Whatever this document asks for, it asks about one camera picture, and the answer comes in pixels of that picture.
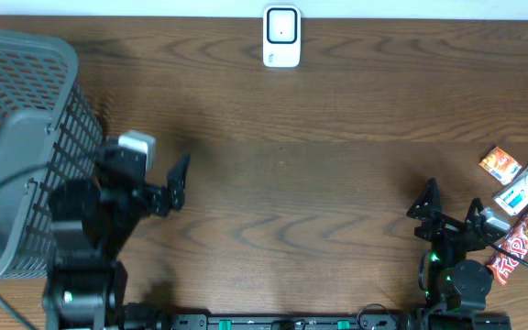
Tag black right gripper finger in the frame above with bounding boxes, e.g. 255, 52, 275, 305
406, 178, 442, 220
464, 198, 484, 227

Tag white Panadol box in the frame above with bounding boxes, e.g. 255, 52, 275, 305
494, 166, 528, 216

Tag orange small carton box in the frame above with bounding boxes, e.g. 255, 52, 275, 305
478, 147, 522, 185

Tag red Top chocolate bar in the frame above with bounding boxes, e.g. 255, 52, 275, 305
487, 212, 528, 285

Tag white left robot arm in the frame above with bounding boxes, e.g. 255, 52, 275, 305
42, 142, 190, 329

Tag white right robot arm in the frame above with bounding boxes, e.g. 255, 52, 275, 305
406, 178, 492, 314

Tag white barcode scanner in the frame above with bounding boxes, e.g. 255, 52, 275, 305
262, 5, 302, 68

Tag grey plastic basket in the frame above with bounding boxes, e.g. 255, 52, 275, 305
0, 30, 103, 279

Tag black right camera cable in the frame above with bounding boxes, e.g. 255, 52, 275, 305
474, 224, 528, 288

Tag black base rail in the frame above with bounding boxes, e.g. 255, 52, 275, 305
124, 302, 512, 330

